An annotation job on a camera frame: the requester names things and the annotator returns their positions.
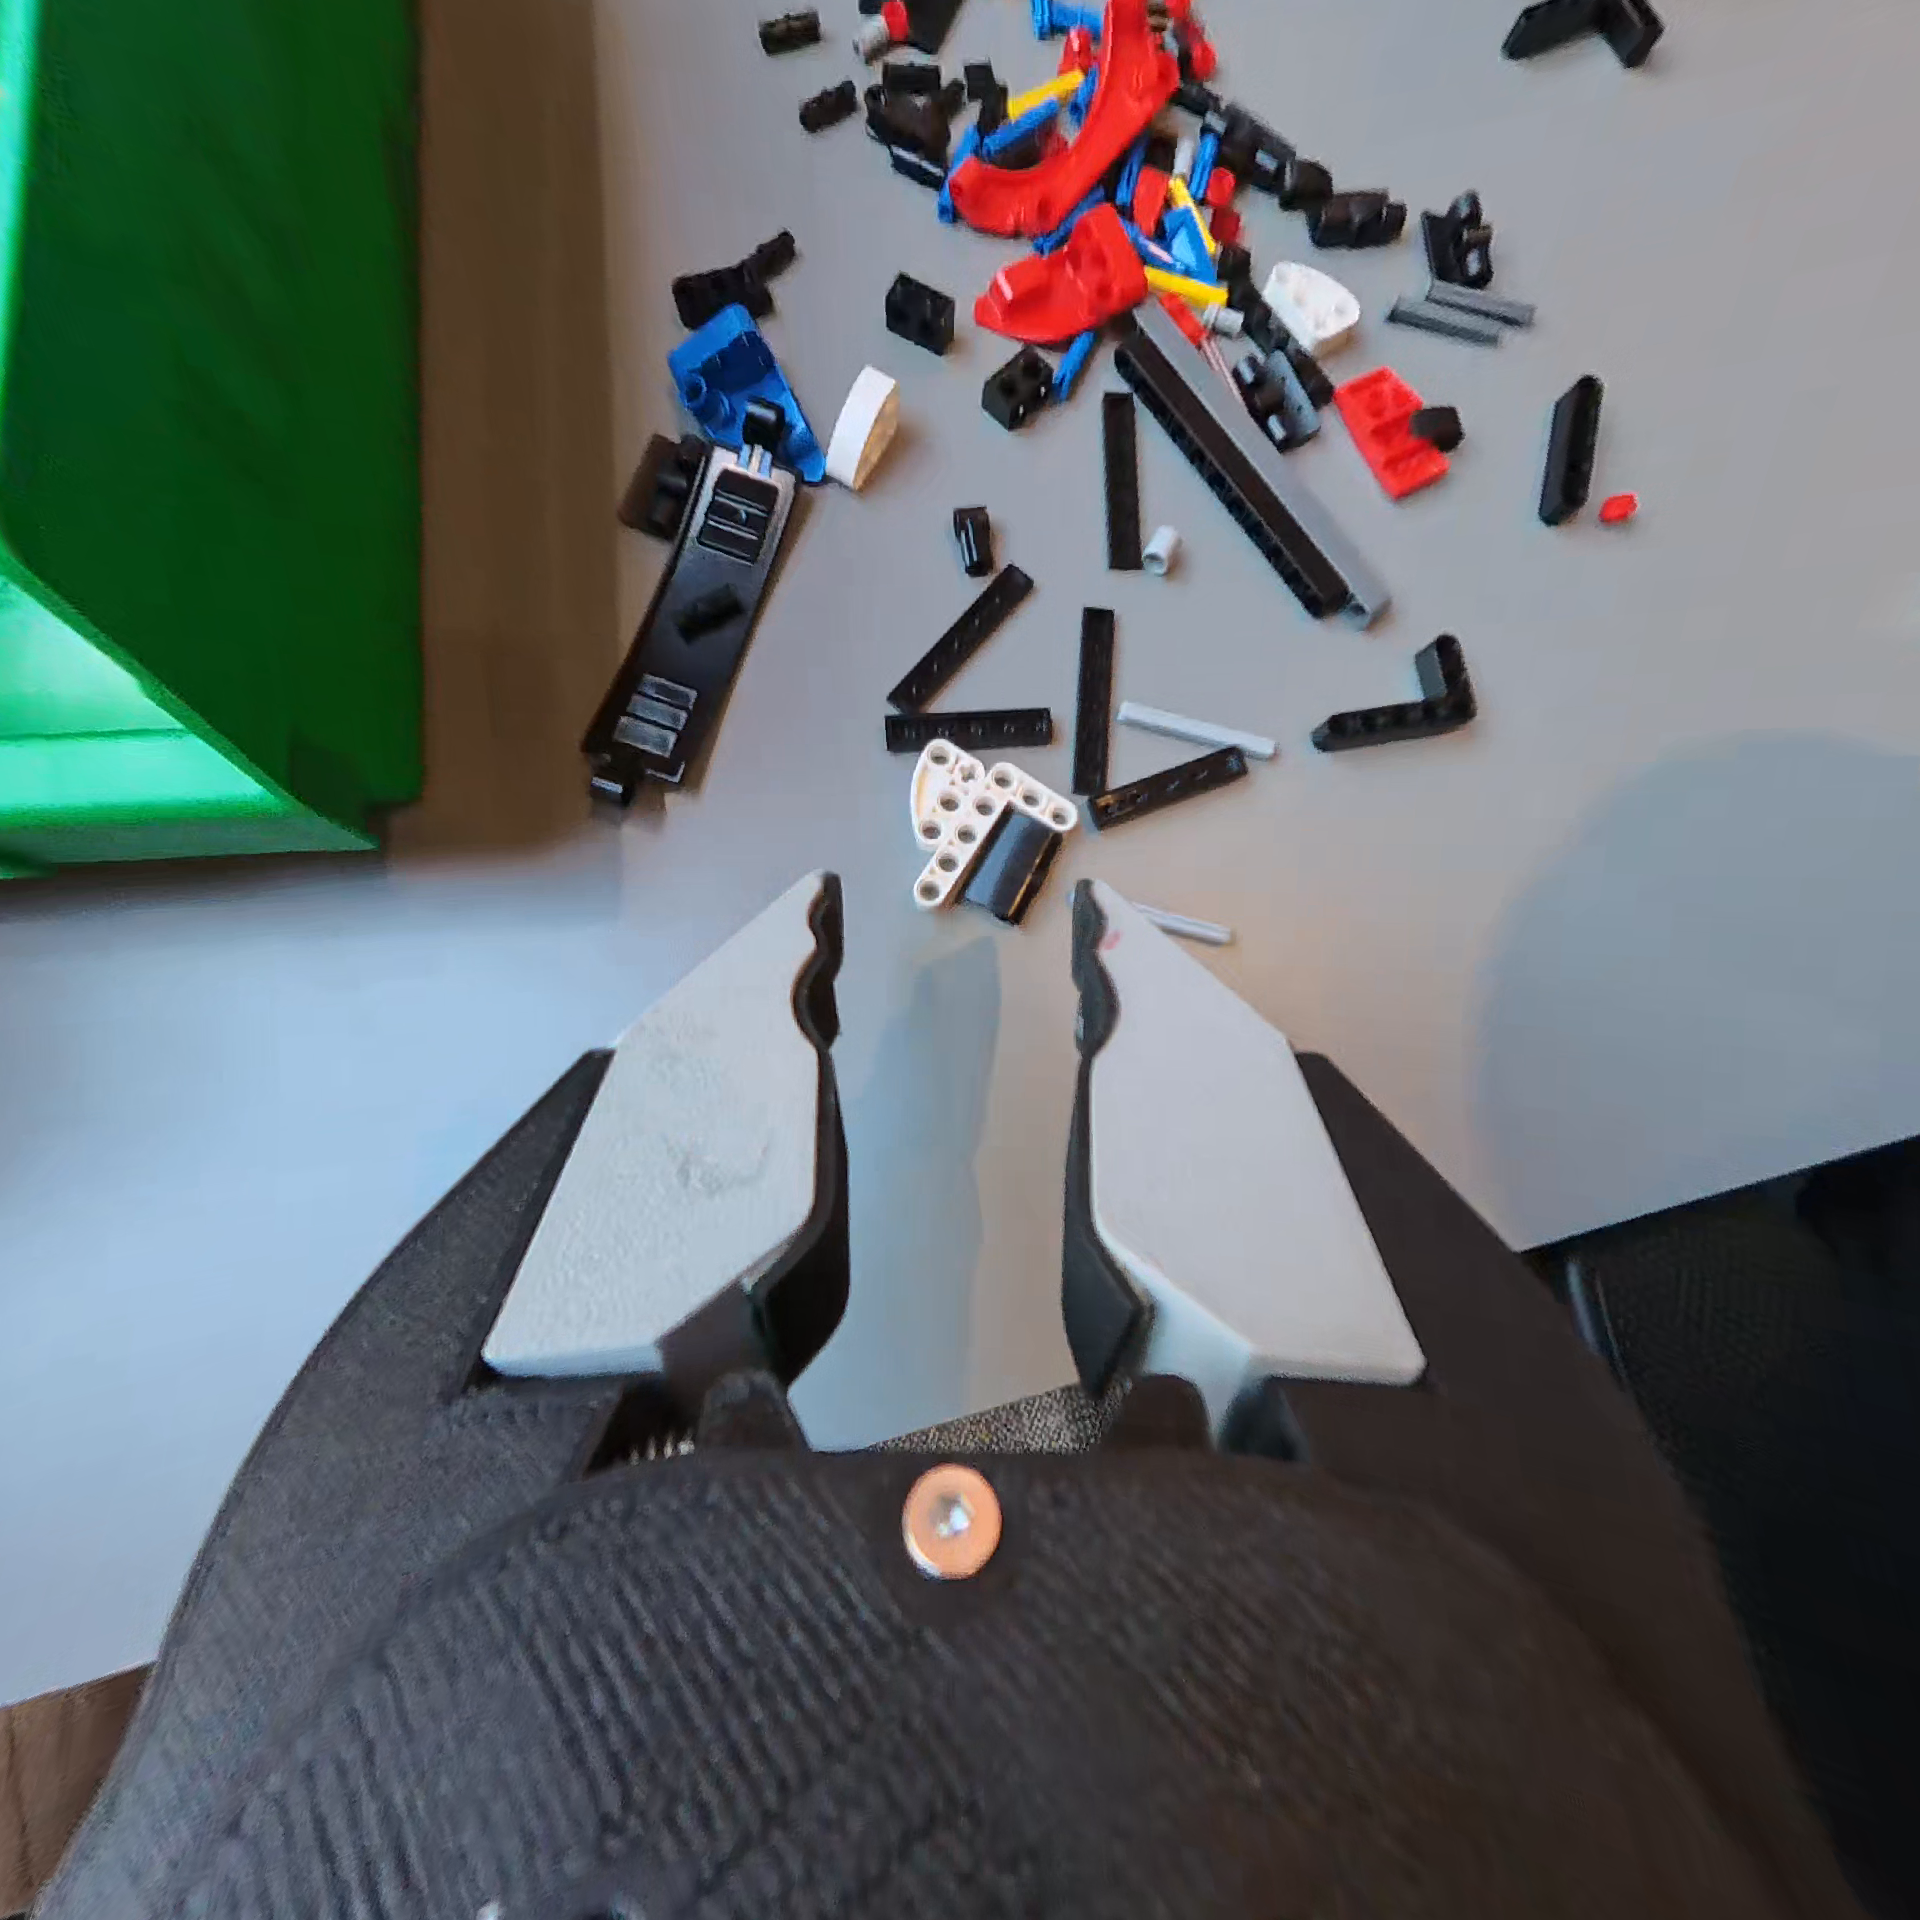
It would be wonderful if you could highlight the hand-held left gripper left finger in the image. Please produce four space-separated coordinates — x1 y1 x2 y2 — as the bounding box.
481 871 852 1389

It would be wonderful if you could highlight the pile of brick pieces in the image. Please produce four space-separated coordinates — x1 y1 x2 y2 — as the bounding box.
577 0 1667 950

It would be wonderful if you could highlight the grey desk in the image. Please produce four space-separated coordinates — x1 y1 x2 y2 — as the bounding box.
0 0 1920 1713

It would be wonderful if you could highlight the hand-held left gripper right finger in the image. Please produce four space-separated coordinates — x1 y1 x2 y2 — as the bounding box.
1064 881 1431 1454

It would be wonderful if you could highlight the green plastic bin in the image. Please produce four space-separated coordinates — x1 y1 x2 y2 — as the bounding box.
0 0 430 882

